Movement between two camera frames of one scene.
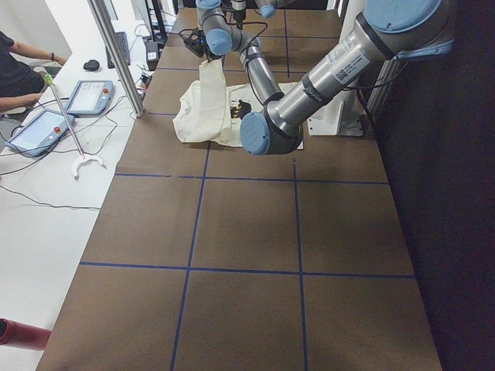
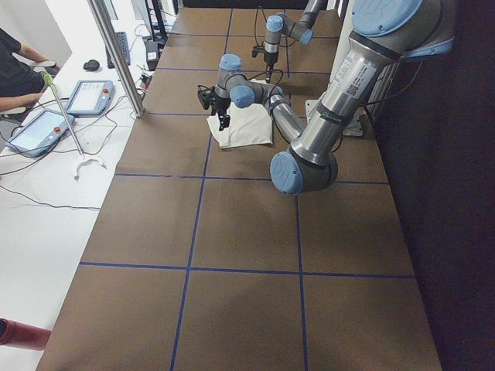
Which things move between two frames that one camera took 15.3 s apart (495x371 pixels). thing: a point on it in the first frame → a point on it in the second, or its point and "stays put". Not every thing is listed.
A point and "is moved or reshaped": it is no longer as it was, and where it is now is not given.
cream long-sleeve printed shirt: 210,111 is moved or reshaped
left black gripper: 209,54 → 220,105
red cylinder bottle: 16,334 stays put
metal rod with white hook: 84,159 stays put
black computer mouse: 91,65 stays put
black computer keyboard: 122,40 stays put
